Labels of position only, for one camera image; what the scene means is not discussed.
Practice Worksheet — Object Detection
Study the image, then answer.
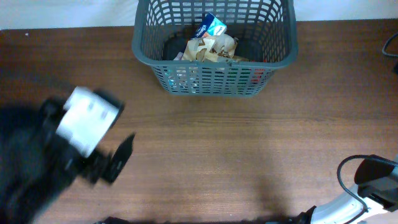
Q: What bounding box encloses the beige snack bag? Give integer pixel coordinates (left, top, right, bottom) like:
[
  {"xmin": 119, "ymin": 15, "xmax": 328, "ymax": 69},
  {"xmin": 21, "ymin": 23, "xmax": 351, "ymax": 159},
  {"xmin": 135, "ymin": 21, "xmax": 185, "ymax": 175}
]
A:
[
  {"xmin": 182, "ymin": 36, "xmax": 221, "ymax": 62},
  {"xmin": 212, "ymin": 34, "xmax": 249, "ymax": 62}
]

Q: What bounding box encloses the colourful tissue pack strip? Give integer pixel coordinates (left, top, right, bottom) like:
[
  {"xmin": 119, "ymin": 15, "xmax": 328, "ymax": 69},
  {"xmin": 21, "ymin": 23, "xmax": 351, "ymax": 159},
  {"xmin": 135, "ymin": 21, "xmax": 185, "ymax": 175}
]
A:
[{"xmin": 166, "ymin": 12, "xmax": 228, "ymax": 91}]

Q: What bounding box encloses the orange pasta packet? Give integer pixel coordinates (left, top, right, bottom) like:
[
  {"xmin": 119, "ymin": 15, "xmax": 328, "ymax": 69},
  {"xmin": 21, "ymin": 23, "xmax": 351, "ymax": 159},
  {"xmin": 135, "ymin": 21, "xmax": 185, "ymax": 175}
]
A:
[{"xmin": 249, "ymin": 67, "xmax": 265, "ymax": 85}]

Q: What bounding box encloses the grey plastic lattice basket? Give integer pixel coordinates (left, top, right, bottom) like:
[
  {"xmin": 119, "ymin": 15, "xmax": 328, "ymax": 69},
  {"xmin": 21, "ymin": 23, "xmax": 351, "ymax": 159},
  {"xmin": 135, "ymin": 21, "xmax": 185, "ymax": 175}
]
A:
[{"xmin": 132, "ymin": 0, "xmax": 298, "ymax": 97}]

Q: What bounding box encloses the green lid spice jar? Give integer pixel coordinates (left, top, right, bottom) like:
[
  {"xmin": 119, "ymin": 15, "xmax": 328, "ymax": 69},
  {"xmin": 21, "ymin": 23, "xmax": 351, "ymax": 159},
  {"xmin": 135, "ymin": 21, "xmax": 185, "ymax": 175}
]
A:
[{"xmin": 226, "ymin": 72, "xmax": 239, "ymax": 91}]

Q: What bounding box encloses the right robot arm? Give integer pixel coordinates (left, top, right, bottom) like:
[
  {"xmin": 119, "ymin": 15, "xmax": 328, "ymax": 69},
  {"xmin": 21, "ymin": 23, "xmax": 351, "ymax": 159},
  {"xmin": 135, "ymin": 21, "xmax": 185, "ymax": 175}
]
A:
[{"xmin": 295, "ymin": 155, "xmax": 397, "ymax": 224}]

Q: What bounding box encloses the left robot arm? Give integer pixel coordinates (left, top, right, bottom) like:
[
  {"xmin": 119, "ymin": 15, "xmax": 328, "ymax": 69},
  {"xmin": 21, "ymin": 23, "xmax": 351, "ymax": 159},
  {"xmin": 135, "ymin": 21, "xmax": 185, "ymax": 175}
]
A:
[{"xmin": 1, "ymin": 88, "xmax": 134, "ymax": 223}]

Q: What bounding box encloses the right black cable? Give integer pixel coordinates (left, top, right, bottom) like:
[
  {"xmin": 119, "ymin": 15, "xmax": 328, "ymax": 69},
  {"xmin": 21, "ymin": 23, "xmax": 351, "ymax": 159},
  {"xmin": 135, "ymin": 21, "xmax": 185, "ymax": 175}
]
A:
[{"xmin": 336, "ymin": 30, "xmax": 398, "ymax": 224}]

